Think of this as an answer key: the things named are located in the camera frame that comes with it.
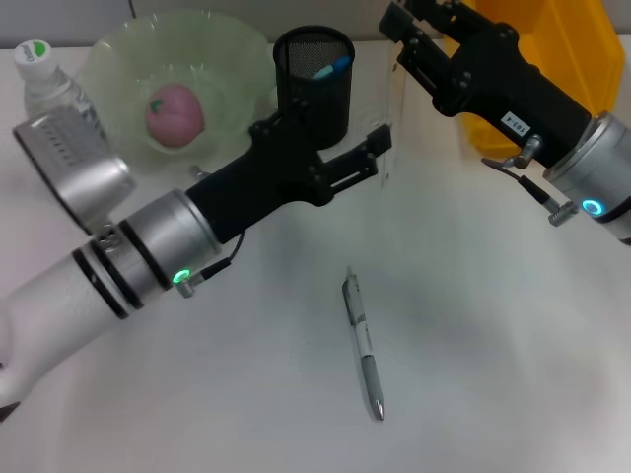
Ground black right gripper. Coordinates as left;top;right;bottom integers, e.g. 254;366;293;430
378;0;592;169

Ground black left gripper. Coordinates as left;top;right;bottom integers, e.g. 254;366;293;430
186;98;393;245

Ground blue and teal scissors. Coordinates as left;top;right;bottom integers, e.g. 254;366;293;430
311;54;352;80

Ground clear plastic ruler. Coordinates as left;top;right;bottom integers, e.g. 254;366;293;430
379;36;408;188

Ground pink toy peach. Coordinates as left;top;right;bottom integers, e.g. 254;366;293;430
144;83;206;149

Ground silver ballpoint pen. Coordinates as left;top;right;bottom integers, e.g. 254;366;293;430
342;265;386;422

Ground clear bottle with green label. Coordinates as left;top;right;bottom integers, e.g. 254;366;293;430
13;38;107;144

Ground black mesh pen cup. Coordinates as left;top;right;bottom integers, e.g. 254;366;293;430
272;27;356;152

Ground translucent green fruit bowl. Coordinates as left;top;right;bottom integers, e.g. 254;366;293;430
81;9;277;178

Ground yellow plastic bin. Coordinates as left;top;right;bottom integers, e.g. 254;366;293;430
443;0;626;154

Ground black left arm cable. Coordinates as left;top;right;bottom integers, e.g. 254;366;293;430
176;231;247;300

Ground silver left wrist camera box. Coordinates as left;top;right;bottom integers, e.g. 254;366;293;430
12;105;137;236

